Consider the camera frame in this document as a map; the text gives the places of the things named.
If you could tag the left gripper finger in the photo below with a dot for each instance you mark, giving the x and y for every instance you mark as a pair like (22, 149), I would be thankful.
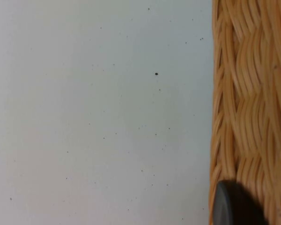
(236, 206)

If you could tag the pale brown wicker basket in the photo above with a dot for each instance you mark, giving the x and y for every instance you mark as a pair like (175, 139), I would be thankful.
(250, 93)

